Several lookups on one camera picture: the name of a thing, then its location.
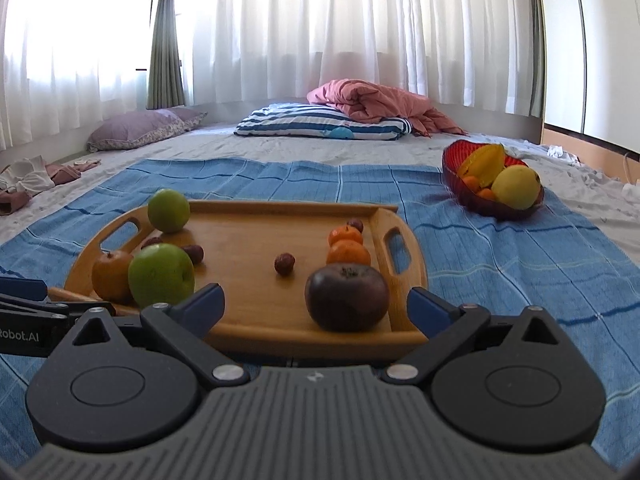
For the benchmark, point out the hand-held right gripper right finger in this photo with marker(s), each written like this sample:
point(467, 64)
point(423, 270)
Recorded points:
point(427, 307)

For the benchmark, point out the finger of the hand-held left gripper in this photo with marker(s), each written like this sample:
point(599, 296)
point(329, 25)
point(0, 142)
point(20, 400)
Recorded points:
point(55, 308)
point(22, 287)

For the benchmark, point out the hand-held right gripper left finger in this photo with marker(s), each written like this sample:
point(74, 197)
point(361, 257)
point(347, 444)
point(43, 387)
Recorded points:
point(202, 305)

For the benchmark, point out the green apple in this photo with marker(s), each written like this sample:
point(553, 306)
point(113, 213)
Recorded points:
point(168, 210)
point(160, 275)

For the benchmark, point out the large brownish orange fruit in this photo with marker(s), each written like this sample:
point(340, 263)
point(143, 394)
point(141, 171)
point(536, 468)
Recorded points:
point(110, 277)

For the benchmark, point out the dark purple tomato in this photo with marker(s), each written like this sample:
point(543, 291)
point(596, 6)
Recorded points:
point(347, 300)

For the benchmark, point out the wooden tray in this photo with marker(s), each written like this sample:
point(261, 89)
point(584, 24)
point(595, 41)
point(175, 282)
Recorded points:
point(250, 240)

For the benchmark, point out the orange mandarin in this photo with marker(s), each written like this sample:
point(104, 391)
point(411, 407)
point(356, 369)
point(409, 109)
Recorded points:
point(348, 254)
point(345, 236)

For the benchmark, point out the blue checkered blanket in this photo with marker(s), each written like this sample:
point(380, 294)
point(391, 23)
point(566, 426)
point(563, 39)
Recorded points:
point(500, 270)

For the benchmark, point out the white garment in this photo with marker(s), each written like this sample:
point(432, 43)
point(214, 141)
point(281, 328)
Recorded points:
point(27, 172)

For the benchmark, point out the pink-brown garment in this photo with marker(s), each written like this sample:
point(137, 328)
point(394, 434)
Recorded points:
point(65, 172)

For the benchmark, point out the small orange kumquat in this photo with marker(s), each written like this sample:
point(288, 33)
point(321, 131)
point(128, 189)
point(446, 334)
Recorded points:
point(470, 183)
point(485, 195)

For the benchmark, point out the red glass bowl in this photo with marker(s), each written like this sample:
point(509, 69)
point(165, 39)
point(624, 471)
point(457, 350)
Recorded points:
point(452, 160)

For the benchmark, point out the yellow pear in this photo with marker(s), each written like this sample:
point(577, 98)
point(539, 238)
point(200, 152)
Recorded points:
point(517, 187)

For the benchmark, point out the yellow starfruit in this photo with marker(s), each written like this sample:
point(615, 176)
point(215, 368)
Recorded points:
point(485, 162)

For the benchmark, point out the white bedsheet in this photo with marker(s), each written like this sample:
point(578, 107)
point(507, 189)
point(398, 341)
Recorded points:
point(225, 147)

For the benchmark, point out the purple pillow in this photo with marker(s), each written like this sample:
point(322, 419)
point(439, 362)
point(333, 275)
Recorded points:
point(140, 127)

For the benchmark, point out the blue white striped pillow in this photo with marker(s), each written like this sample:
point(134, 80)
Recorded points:
point(290, 122)

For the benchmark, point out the small white cloth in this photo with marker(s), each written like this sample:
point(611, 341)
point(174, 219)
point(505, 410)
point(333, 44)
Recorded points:
point(557, 151)

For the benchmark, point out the pink quilt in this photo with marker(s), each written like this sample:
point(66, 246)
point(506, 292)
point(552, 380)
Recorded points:
point(375, 100)

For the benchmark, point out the crumpled white cloth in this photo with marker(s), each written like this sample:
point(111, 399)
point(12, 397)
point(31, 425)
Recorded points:
point(631, 188)

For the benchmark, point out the grey-green curtain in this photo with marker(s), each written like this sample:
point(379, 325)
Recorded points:
point(167, 50)
point(537, 60)

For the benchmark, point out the white sheer curtain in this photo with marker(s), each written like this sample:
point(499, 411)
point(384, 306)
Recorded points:
point(350, 20)

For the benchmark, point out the white wardrobe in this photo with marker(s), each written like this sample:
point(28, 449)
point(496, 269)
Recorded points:
point(600, 50)

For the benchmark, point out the wooden bed frame board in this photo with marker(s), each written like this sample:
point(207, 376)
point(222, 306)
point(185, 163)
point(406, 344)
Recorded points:
point(575, 142)

